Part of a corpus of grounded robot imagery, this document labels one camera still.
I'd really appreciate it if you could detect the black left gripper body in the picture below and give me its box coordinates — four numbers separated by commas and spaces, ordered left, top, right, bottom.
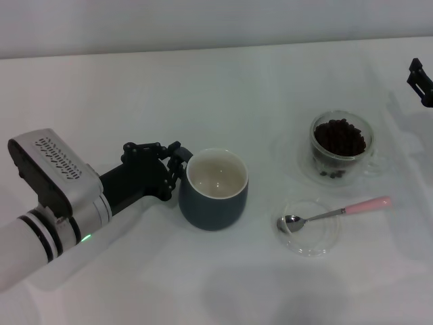
97, 150, 172, 217

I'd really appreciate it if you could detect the dark teal ceramic mug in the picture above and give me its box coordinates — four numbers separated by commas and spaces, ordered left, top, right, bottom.
178, 148, 250, 232

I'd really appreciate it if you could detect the pink-handled metal spoon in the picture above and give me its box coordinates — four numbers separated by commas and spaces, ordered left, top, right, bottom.
276, 195, 392, 234

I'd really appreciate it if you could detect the glass cup of coffee beans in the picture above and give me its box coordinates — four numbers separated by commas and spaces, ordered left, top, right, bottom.
313, 118, 367, 179

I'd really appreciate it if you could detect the clear double-walled glass cup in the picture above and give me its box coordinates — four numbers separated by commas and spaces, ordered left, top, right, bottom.
309, 110, 387, 180

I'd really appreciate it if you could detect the small clear glass dish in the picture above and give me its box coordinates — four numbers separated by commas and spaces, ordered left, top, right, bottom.
271, 198, 341, 258

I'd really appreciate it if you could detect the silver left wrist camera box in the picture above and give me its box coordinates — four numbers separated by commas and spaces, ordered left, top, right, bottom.
7, 127, 102, 217

